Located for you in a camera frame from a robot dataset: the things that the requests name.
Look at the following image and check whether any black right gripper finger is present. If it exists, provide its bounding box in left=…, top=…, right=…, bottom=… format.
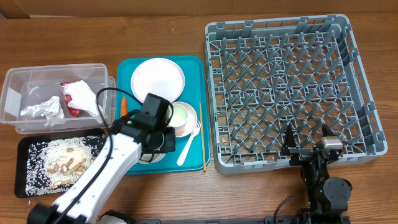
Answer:
left=322, top=124, right=338, bottom=137
left=282, top=124, right=297, bottom=149

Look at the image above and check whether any white bowl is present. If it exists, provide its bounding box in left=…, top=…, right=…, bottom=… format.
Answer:
left=138, top=153, right=165, bottom=164

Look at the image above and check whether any white cup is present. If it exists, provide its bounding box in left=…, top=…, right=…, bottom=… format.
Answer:
left=167, top=103, right=188, bottom=128

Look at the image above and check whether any orange carrot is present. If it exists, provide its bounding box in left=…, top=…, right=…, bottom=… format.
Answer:
left=120, top=96, right=128, bottom=117

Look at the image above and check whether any white tissue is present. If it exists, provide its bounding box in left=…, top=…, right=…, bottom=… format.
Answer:
left=65, top=80, right=100, bottom=116

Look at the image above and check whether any cooked rice with peanuts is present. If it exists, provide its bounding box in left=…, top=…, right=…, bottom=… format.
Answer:
left=24, top=134, right=106, bottom=197

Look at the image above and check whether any white paper napkin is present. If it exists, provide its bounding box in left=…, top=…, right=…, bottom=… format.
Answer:
left=20, top=96, right=65, bottom=119

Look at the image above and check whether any red snack wrapper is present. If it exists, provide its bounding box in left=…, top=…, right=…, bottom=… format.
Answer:
left=60, top=82, right=81, bottom=118

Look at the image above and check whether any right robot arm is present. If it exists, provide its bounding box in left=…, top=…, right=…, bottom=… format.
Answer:
left=281, top=124, right=353, bottom=223

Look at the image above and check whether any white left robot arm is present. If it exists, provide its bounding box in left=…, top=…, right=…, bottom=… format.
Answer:
left=27, top=93, right=174, bottom=223

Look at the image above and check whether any clear plastic waste bin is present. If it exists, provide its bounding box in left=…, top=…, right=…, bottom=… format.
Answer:
left=1, top=63, right=116, bottom=134

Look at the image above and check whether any teal plastic tray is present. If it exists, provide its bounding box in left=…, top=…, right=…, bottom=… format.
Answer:
left=116, top=55, right=210, bottom=175

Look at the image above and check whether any white plastic fork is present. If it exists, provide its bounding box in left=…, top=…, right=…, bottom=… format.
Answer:
left=177, top=121, right=201, bottom=166

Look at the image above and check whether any pink saucer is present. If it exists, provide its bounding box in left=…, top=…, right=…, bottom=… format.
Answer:
left=174, top=101, right=198, bottom=138

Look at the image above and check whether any wooden chopstick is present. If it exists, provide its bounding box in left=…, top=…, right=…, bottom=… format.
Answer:
left=199, top=101, right=206, bottom=172

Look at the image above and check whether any large white plate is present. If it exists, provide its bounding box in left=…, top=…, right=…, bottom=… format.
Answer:
left=131, top=58, right=185, bottom=102

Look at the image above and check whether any grey plastic dish rack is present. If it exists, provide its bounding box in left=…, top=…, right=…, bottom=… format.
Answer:
left=205, top=14, right=388, bottom=174

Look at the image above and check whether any black rectangular tray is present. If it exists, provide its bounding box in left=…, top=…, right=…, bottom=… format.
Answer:
left=14, top=128, right=106, bottom=198

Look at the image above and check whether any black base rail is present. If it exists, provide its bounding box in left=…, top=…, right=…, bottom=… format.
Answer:
left=99, top=211, right=352, bottom=224

